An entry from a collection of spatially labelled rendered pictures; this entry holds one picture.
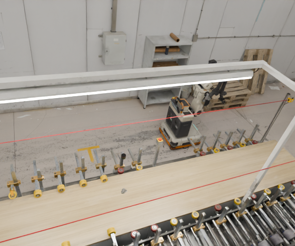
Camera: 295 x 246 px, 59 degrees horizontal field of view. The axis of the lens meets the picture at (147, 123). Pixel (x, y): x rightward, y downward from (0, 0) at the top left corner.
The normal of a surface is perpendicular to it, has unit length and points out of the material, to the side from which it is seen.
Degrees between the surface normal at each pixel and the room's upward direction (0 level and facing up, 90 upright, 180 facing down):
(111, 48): 90
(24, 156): 0
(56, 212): 0
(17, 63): 90
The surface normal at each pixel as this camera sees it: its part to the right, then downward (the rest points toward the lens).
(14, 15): 0.37, 0.62
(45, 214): 0.14, -0.77
